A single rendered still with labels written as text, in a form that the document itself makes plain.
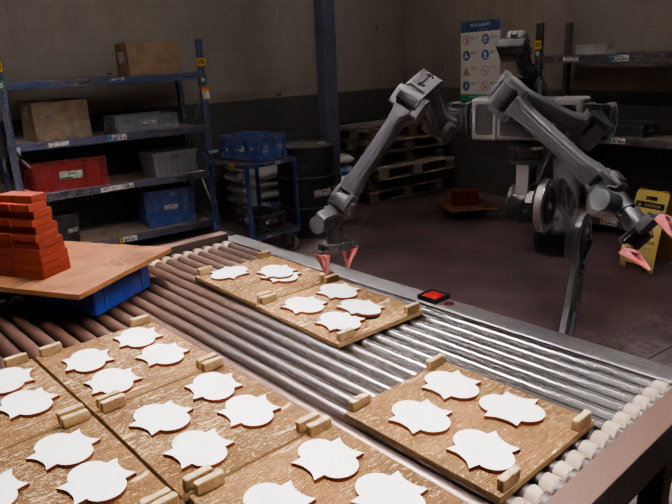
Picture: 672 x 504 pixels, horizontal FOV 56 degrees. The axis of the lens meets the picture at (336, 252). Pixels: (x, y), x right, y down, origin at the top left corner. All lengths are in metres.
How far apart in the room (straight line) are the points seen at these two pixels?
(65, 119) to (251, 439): 5.09
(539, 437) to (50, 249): 1.63
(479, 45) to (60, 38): 4.47
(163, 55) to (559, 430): 5.53
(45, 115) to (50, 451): 4.91
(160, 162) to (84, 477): 5.25
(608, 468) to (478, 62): 6.86
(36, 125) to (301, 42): 3.26
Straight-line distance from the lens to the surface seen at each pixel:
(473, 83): 7.98
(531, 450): 1.38
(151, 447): 1.45
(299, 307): 2.03
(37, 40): 6.80
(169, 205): 6.57
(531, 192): 2.46
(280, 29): 7.77
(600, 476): 1.32
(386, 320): 1.93
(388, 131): 2.00
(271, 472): 1.31
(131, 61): 6.34
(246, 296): 2.18
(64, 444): 1.51
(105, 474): 1.38
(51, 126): 6.21
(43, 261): 2.29
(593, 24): 7.02
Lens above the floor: 1.70
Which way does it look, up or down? 17 degrees down
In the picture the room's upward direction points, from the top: 3 degrees counter-clockwise
